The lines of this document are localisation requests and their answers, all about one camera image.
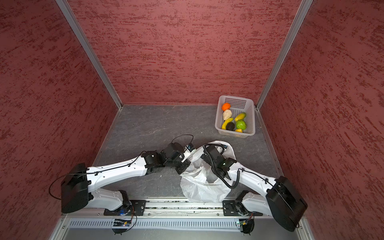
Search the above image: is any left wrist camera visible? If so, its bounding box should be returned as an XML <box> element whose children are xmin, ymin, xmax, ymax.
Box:
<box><xmin>183</xmin><ymin>144</ymin><xmax>196</xmax><ymax>160</ymax></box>

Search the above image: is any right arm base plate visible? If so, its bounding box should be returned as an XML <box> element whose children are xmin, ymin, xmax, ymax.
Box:
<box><xmin>222</xmin><ymin>200</ymin><xmax>263</xmax><ymax>217</ymax></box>

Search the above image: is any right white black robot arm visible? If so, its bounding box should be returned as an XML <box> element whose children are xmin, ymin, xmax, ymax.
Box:
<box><xmin>201</xmin><ymin>144</ymin><xmax>308</xmax><ymax>232</ymax></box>

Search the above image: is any yellow banana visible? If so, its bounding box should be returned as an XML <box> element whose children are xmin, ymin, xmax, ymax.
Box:
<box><xmin>221</xmin><ymin>118</ymin><xmax>234</xmax><ymax>130</ymax></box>

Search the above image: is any green custard apple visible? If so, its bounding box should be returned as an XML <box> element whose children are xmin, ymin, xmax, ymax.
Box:
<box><xmin>236</xmin><ymin>120</ymin><xmax>247</xmax><ymax>131</ymax></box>

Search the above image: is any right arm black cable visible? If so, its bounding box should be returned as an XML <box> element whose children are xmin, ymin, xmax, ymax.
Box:
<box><xmin>202</xmin><ymin>143</ymin><xmax>241</xmax><ymax>190</ymax></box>

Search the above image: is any right circuit board with wires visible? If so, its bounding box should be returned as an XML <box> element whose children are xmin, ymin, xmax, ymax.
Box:
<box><xmin>239</xmin><ymin>212</ymin><xmax>255</xmax><ymax>235</ymax></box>

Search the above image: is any beige potato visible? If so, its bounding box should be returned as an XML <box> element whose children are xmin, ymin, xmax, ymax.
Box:
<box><xmin>223</xmin><ymin>109</ymin><xmax>233</xmax><ymax>121</ymax></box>

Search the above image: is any orange carrot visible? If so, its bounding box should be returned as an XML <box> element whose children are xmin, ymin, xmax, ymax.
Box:
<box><xmin>221</xmin><ymin>103</ymin><xmax>231</xmax><ymax>111</ymax></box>

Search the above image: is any left aluminium corner post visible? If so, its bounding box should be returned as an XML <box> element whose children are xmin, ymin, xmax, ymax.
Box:
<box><xmin>56</xmin><ymin>0</ymin><xmax>124</xmax><ymax>111</ymax></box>

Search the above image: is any right aluminium corner post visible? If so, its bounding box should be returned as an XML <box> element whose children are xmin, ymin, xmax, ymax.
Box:
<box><xmin>255</xmin><ymin>0</ymin><xmax>313</xmax><ymax>112</ymax></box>

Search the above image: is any aluminium corner post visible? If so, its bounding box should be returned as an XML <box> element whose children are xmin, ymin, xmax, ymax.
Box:
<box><xmin>56</xmin><ymin>0</ymin><xmax>124</xmax><ymax>111</ymax></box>
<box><xmin>255</xmin><ymin>0</ymin><xmax>313</xmax><ymax>112</ymax></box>

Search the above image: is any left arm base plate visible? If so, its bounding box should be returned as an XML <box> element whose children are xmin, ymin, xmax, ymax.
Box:
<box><xmin>104</xmin><ymin>200</ymin><xmax>147</xmax><ymax>217</ymax></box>

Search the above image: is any white plastic bag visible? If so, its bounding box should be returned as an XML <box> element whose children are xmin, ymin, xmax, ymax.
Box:
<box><xmin>180</xmin><ymin>141</ymin><xmax>239</xmax><ymax>203</ymax></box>

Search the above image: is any dark avocado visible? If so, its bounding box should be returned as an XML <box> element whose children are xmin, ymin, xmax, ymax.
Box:
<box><xmin>226</xmin><ymin>122</ymin><xmax>236</xmax><ymax>131</ymax></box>

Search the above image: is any left circuit board with wires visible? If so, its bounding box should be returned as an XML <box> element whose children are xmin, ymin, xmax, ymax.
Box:
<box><xmin>112</xmin><ymin>214</ymin><xmax>138</xmax><ymax>235</ymax></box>

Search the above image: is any aluminium front rail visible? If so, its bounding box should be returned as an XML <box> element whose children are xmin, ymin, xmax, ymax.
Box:
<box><xmin>61</xmin><ymin>197</ymin><xmax>306</xmax><ymax>219</ymax></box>

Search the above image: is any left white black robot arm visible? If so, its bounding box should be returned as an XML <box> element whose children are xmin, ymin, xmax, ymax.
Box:
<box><xmin>59</xmin><ymin>142</ymin><xmax>196</xmax><ymax>214</ymax></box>

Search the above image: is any circuit board with wires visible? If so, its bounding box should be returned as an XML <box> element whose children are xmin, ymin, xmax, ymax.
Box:
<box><xmin>239</xmin><ymin>212</ymin><xmax>255</xmax><ymax>235</ymax></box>
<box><xmin>112</xmin><ymin>214</ymin><xmax>138</xmax><ymax>235</ymax></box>

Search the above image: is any white perforated plastic basket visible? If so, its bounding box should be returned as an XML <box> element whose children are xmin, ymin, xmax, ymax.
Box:
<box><xmin>215</xmin><ymin>96</ymin><xmax>256</xmax><ymax>138</ymax></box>

